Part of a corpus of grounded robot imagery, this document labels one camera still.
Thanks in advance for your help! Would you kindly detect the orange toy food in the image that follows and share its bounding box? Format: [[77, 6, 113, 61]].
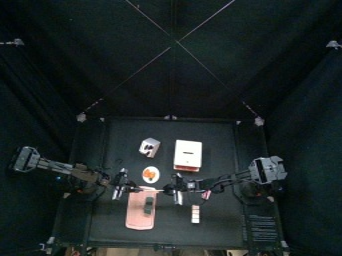
[[143, 168, 157, 181]]

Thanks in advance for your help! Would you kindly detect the dark toy sushi roll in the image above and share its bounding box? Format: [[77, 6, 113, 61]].
[[143, 196, 155, 216]]

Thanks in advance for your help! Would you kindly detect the thin white diagonal cord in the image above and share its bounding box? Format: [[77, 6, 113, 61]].
[[81, 0, 236, 114], [124, 0, 260, 118]]

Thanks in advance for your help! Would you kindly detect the white segmented block strip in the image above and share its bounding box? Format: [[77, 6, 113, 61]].
[[189, 204, 201, 225]]

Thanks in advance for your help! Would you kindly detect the white box with red base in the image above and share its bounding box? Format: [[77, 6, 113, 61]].
[[172, 139, 203, 173]]

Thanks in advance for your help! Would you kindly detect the grey white toy box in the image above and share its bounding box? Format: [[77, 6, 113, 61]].
[[137, 137, 161, 159]]

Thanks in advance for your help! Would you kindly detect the pink cutting board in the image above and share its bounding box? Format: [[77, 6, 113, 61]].
[[124, 186, 159, 231]]

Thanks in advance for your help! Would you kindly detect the small white round plate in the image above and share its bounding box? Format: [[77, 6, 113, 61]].
[[141, 165, 161, 185]]

